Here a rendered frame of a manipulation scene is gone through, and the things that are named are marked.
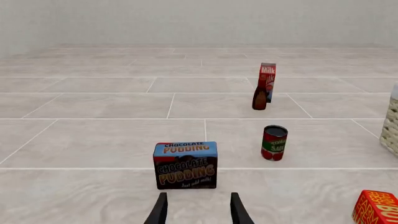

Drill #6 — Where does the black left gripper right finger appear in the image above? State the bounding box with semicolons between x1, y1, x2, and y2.
230;192;256;224

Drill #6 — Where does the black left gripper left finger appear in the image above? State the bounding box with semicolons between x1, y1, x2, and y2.
143;192;169;224

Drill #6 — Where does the tomato sauce tin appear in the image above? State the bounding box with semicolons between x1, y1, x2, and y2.
261;125;289;162

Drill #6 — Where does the dark brown sauce bottle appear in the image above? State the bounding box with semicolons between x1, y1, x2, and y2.
252;86;268;111

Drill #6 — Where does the white woven basket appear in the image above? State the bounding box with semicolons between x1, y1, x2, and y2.
379;82;398;157

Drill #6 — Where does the chocolate pudding box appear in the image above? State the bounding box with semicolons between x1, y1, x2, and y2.
152;141;218;190

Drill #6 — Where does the red milk carton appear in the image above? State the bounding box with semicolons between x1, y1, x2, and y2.
257;62;277;103

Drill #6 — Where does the red butter box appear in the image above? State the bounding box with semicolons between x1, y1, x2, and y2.
351;189;398;224

